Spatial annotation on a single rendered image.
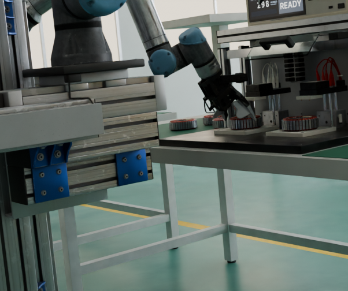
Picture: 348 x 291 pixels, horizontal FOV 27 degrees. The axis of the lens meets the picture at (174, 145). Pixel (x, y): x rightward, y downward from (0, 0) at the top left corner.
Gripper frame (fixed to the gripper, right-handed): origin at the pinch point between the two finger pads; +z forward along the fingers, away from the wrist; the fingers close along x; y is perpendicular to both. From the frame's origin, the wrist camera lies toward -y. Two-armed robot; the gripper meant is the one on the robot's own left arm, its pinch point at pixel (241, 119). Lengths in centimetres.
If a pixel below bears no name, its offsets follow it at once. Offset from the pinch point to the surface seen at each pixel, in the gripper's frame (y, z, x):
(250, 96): -8.4, -3.2, -1.3
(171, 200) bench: -34, 82, -136
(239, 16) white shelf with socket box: -70, -3, -60
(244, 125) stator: 3.1, 0.0, 4.0
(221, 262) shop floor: -18, 104, -95
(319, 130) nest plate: 0.6, 3.3, 31.8
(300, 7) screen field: -29.4, -22.7, 15.9
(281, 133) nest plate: 6.9, -0.4, 23.3
